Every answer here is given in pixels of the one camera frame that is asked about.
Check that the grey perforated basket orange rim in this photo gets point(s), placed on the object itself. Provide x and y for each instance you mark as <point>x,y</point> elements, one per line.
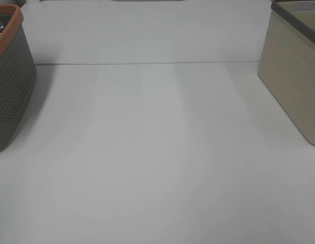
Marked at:
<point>17,72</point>

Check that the beige storage box grey rim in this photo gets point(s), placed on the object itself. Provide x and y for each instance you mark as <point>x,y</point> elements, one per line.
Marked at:
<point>287,65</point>

